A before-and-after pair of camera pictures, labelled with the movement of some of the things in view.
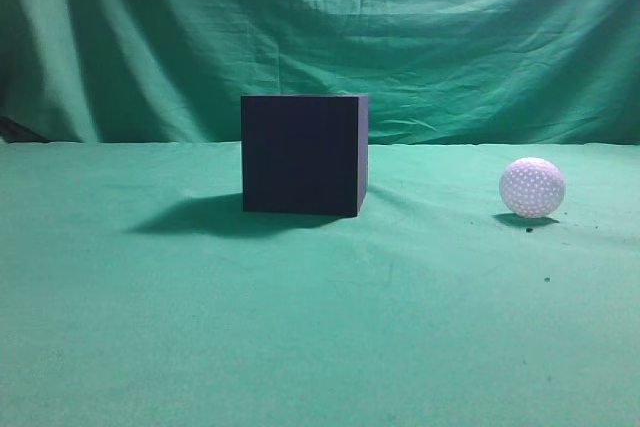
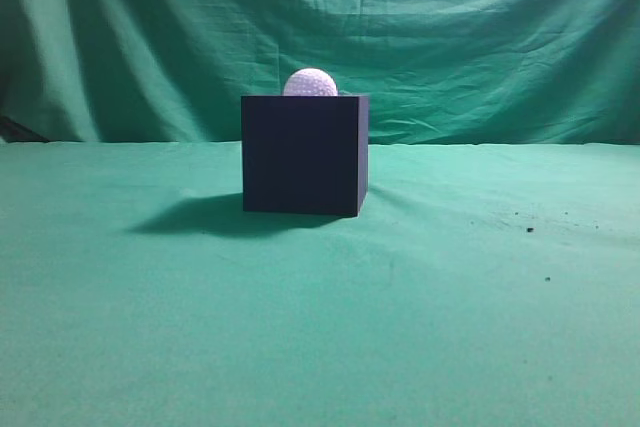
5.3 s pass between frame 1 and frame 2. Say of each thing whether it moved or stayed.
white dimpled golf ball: moved
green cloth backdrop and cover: stayed
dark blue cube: stayed
